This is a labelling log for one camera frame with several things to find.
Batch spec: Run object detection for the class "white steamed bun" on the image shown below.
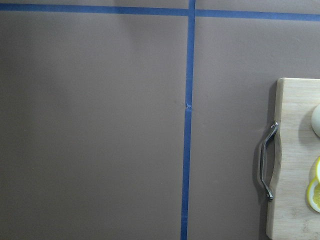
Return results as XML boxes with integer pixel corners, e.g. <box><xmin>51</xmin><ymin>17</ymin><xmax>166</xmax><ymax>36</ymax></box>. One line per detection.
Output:
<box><xmin>311</xmin><ymin>105</ymin><xmax>320</xmax><ymax>137</ymax></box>

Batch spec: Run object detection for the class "bamboo cutting board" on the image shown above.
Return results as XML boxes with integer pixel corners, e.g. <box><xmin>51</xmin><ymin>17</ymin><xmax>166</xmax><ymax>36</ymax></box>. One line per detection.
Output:
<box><xmin>266</xmin><ymin>78</ymin><xmax>320</xmax><ymax>240</ymax></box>

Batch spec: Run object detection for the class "upper lemon slice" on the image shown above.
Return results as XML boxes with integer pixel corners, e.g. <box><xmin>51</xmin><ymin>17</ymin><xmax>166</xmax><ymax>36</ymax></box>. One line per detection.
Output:
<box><xmin>315</xmin><ymin>157</ymin><xmax>320</xmax><ymax>182</ymax></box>

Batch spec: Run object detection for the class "lemon slice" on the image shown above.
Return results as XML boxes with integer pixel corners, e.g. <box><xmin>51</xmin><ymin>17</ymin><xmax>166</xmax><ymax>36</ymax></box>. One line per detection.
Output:
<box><xmin>306</xmin><ymin>177</ymin><xmax>320</xmax><ymax>213</ymax></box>
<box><xmin>315</xmin><ymin>157</ymin><xmax>320</xmax><ymax>182</ymax></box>

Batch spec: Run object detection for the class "lower lemon slice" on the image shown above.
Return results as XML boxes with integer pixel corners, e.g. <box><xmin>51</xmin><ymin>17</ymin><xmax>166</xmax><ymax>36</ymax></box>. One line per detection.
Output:
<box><xmin>306</xmin><ymin>177</ymin><xmax>320</xmax><ymax>213</ymax></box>

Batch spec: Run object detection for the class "metal cutting board handle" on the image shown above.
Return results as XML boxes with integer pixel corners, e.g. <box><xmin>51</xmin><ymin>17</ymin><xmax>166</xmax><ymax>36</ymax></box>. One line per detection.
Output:
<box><xmin>259</xmin><ymin>120</ymin><xmax>279</xmax><ymax>202</ymax></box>

